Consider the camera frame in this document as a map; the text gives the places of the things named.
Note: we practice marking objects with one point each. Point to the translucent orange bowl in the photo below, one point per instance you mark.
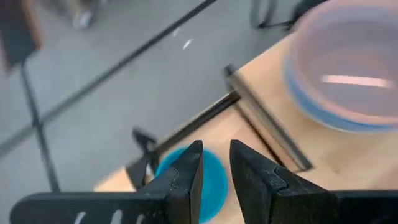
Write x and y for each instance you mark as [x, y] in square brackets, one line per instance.
[342, 56]

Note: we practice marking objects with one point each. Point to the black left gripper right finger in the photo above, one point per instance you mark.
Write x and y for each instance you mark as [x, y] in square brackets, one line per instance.
[280, 205]

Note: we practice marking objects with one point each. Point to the white floor scrap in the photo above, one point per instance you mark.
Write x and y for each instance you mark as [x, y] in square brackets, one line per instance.
[175, 31]
[187, 43]

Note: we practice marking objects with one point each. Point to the teal bowl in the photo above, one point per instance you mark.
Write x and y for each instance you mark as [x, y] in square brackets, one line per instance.
[214, 186]

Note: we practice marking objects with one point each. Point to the wooden shelf with black frame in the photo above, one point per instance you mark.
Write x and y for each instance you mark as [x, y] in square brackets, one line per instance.
[326, 155]

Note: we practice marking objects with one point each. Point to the dark brown box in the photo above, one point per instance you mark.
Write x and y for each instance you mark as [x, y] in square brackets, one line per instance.
[15, 31]

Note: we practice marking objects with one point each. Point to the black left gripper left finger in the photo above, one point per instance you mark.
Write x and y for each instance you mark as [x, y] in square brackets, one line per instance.
[174, 202]

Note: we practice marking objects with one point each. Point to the black metal table frame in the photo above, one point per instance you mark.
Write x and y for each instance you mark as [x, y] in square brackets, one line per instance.
[199, 119]

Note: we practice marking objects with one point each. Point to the translucent blue bowl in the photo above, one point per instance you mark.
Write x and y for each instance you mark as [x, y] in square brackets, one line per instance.
[323, 119]

